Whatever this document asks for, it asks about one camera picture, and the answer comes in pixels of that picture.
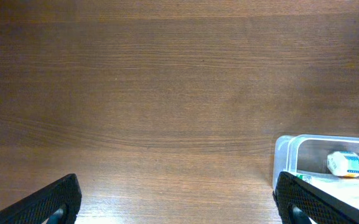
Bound clear plastic container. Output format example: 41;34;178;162
271;134;359;218

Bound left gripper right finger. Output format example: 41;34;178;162
273;171;359;224

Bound white green medicine box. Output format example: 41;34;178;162
294;171;359;202

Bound small gold-lid jar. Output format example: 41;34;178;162
327;151;359;178

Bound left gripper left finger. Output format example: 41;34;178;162
0;174;82;223

